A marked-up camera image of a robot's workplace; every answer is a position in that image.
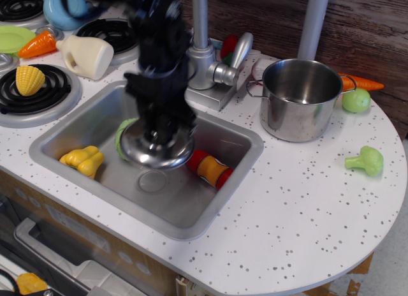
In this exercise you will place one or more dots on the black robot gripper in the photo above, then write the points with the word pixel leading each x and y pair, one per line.
pixel 160 98

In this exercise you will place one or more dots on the steel pot lid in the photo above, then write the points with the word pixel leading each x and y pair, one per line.
pixel 140 151

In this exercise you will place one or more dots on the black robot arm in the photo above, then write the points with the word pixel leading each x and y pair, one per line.
pixel 164 66

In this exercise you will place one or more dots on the stainless steel pot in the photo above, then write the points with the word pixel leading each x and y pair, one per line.
pixel 298 98

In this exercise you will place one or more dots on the green toy cabbage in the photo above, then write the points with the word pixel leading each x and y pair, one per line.
pixel 123 125

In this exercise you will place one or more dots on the silver toy faucet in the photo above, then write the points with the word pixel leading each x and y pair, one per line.
pixel 212 82

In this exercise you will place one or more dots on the red toy ketchup bottle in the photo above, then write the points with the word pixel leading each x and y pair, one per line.
pixel 208 168

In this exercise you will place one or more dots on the yellow toy bell pepper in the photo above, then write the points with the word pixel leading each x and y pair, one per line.
pixel 86 161

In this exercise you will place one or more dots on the grey toy sink basin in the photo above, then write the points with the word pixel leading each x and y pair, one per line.
pixel 174 202

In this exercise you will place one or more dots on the cream toy milk jug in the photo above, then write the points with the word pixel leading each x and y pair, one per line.
pixel 87 57

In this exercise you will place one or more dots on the red toy pepper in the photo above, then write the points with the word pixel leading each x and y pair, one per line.
pixel 228 48

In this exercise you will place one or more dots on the front left stove burner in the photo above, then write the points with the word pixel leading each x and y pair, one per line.
pixel 59 94

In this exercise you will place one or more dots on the pink white toy slice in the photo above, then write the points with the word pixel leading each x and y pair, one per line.
pixel 259 67

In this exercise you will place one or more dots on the yellow toy corn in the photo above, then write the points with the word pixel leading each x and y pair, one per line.
pixel 29 80

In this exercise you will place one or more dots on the orange toy carrot left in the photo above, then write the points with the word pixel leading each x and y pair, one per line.
pixel 41 44

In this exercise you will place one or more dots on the orange toy carrot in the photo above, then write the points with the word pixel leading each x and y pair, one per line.
pixel 41 44
pixel 363 83

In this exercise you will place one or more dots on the blue toy bowl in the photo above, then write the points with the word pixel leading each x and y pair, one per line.
pixel 56 14

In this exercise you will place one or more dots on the green toy plate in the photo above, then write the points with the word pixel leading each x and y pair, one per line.
pixel 14 38

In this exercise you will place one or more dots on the back left stove burner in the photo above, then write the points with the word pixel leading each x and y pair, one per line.
pixel 23 13

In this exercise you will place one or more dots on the orange toy carrot right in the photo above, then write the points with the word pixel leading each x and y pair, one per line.
pixel 363 83

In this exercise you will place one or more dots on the green toy apple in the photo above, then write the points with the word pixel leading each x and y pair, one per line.
pixel 357 101

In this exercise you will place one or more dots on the yellow toy on floor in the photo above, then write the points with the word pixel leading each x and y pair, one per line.
pixel 30 283

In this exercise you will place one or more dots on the green toy broccoli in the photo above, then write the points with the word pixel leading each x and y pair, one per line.
pixel 369 159

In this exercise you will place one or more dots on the toy oven door handle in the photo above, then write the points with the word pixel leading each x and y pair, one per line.
pixel 55 252

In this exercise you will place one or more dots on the grey right support post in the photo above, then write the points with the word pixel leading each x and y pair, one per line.
pixel 312 27

